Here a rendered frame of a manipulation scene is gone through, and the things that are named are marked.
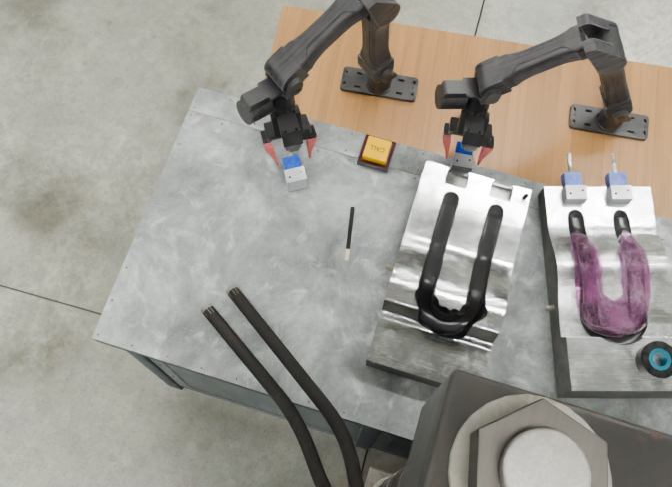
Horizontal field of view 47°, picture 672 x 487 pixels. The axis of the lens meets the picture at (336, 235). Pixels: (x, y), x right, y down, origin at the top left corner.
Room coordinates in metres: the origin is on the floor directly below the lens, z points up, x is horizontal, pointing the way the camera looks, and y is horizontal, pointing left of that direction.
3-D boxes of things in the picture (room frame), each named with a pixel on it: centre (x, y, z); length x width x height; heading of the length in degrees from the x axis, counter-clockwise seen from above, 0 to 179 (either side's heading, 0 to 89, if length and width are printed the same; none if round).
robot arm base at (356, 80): (1.07, -0.10, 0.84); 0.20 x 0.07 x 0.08; 81
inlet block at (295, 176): (0.83, 0.11, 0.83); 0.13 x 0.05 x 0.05; 16
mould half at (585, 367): (0.52, -0.64, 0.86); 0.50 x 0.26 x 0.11; 1
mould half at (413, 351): (0.53, -0.27, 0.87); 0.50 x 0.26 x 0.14; 164
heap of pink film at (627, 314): (0.52, -0.63, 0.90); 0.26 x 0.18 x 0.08; 1
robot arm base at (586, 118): (0.97, -0.70, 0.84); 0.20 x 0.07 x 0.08; 81
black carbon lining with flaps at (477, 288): (0.55, -0.28, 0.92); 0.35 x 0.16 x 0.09; 164
